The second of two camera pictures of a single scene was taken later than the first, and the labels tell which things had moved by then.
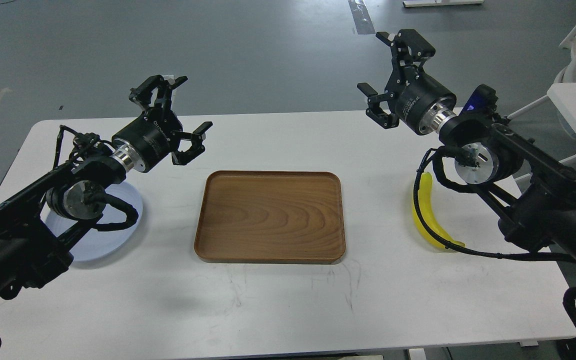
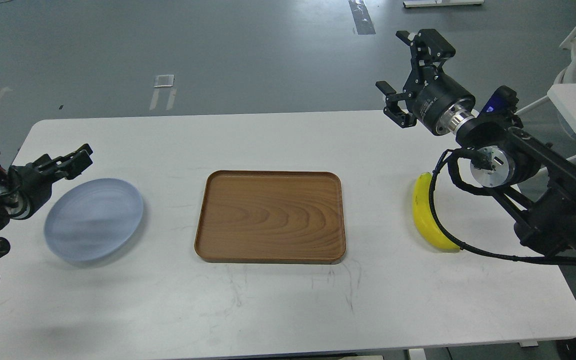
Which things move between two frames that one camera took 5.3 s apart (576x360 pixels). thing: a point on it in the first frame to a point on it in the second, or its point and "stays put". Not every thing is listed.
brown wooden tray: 270,217 stays put
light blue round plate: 101,241 stays put
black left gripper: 156,132 to 29,186
